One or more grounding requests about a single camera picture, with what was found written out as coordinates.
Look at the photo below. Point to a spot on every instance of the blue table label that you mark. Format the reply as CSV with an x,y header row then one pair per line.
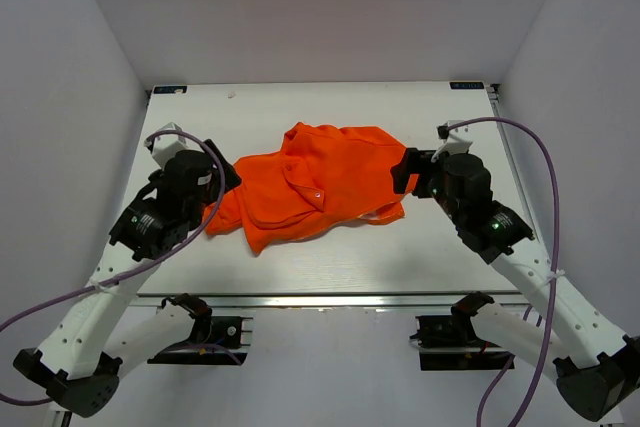
x,y
466,85
169,90

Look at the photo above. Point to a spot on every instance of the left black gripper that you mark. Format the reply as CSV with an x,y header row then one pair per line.
x,y
157,177

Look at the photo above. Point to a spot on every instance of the orange zip-up jacket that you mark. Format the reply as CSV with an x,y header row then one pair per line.
x,y
321,176

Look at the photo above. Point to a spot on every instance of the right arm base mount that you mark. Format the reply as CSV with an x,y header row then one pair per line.
x,y
442,347

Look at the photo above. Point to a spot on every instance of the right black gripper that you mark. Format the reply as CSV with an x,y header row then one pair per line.
x,y
418,163

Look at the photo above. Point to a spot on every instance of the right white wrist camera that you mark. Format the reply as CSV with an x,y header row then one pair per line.
x,y
455,140

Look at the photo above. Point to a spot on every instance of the aluminium table front rail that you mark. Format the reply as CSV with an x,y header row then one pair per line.
x,y
390,301

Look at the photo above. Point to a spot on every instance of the aluminium table rail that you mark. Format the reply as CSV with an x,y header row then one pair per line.
x,y
507,132
390,301

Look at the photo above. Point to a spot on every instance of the right blue table label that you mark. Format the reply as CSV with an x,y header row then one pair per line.
x,y
466,85

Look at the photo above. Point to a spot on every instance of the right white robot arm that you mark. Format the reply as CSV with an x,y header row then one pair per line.
x,y
593,363

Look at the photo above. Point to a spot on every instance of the aluminium table right rail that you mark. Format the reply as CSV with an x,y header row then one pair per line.
x,y
507,132

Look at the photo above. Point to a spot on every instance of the left blue table label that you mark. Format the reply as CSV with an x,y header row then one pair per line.
x,y
169,90

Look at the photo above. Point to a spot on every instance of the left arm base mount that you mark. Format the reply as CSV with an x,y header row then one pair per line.
x,y
221,341

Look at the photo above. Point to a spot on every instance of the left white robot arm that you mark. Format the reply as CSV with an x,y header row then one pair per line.
x,y
80,364

